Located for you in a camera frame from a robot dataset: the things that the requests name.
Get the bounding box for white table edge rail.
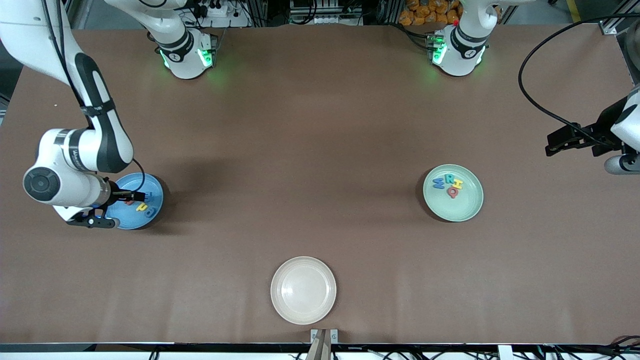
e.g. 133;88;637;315
0;343;640;360

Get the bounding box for aluminium frame profile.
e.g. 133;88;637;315
600;0;640;36

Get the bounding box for metal table edge bracket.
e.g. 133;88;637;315
310;328;339;345

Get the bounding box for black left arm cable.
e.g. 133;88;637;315
517;12;640;148

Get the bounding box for black equipment rack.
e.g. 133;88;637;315
289;0;365;26

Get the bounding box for green plate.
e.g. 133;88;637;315
422;164;484;223

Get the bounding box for brown table cover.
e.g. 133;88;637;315
0;25;640;346

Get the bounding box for camera mount pole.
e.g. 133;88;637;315
306;330;332;360

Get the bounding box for beige plate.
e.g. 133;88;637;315
270;256;337;325

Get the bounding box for white power strip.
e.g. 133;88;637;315
192;0;251;28

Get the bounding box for blue plate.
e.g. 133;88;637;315
106;172;165;231

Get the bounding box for orange packets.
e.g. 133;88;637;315
400;0;463;27

